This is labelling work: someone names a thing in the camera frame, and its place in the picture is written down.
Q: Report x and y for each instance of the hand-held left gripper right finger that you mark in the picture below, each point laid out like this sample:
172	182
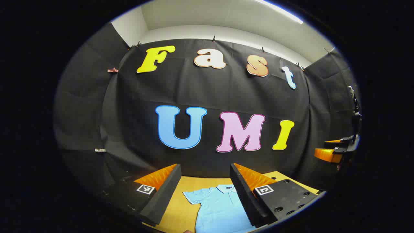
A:
244	197

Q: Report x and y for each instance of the black backdrop cloth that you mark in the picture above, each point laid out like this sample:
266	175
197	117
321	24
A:
207	94

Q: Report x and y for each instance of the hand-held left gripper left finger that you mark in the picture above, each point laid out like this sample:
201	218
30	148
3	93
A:
163	194

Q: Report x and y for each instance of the small red clip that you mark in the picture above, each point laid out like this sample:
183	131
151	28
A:
112	70

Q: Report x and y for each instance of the light blue T-shirt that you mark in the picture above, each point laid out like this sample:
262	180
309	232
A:
220	210

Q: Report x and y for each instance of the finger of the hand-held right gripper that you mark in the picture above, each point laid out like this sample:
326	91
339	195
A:
325	154
333	141

